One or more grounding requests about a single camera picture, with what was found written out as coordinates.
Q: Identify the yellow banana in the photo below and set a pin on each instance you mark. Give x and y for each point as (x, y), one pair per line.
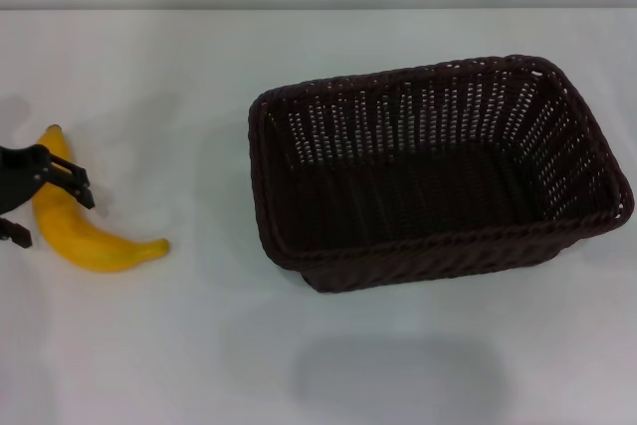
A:
(99, 252)

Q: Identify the dark woven plastic basket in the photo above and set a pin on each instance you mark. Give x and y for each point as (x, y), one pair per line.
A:
(428, 206)

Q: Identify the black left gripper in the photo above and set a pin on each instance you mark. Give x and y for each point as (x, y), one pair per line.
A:
(17, 173)

